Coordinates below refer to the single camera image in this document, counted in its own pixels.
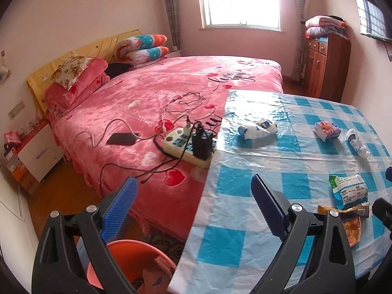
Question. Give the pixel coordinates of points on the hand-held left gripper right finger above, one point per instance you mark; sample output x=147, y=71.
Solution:
x=269, y=205

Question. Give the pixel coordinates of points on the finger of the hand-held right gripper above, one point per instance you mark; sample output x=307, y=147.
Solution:
x=389, y=171
x=384, y=211

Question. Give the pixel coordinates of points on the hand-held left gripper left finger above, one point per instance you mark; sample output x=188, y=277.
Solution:
x=121, y=208

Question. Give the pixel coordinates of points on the green white wet wipe packet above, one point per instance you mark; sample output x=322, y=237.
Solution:
x=352, y=191

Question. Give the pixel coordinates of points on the yellow orange snack wrapper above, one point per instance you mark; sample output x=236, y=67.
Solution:
x=350, y=231

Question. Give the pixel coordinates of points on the crushed white drink pack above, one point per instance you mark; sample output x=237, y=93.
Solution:
x=356, y=144

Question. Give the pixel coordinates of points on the orange plastic bucket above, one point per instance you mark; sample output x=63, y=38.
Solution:
x=122, y=251

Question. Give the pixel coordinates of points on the orange blue tissue packet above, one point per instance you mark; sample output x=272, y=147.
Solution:
x=326, y=130

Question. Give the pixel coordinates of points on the white blue pack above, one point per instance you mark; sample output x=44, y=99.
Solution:
x=260, y=128

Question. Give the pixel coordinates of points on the blue checked plastic tablecloth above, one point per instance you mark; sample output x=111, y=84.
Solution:
x=245, y=159

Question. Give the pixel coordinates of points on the dark patterned cloth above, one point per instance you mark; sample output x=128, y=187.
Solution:
x=165, y=245

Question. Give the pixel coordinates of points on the black smartphone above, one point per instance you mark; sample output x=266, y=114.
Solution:
x=122, y=138

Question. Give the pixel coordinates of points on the brown paper wrapper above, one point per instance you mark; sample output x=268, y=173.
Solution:
x=153, y=275

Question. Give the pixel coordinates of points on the white power strip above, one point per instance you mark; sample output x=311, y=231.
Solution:
x=174, y=142

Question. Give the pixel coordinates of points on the black charger adapter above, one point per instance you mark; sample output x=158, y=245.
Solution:
x=202, y=147

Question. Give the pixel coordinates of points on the white nightstand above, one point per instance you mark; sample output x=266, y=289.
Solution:
x=36, y=156

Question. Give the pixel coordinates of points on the white plug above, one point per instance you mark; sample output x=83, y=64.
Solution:
x=188, y=128

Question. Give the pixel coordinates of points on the orange cardboard box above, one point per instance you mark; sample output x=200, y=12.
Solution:
x=21, y=174

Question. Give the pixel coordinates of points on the bed with pink bedspread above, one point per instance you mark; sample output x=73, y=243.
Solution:
x=137, y=104

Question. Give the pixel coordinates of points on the brown wooden cabinet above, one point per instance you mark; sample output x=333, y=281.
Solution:
x=333, y=67

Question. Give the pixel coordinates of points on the folded pink blanket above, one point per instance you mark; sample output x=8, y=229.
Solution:
x=82, y=92

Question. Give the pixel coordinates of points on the red cloth item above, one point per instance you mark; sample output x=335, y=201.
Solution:
x=12, y=137

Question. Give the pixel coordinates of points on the black cloth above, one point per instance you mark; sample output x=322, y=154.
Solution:
x=118, y=70

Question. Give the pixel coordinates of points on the floral pillow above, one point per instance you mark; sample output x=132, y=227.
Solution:
x=72, y=72

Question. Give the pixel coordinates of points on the folded pink grey quilt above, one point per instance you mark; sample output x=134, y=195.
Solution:
x=324, y=21
x=327, y=32

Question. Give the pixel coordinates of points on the yellow headboard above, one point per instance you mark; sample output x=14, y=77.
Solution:
x=46, y=73

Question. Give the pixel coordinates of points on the checked grey curtain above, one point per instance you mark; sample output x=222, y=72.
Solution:
x=171, y=12
x=298, y=21

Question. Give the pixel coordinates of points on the bright window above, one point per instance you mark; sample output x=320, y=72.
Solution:
x=239, y=0

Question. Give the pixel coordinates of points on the wall socket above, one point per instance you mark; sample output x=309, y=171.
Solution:
x=17, y=110

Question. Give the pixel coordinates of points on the wall-mounted television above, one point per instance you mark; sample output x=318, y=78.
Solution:
x=372, y=15

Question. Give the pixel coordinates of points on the wall decoration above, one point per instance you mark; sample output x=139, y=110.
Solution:
x=3, y=67

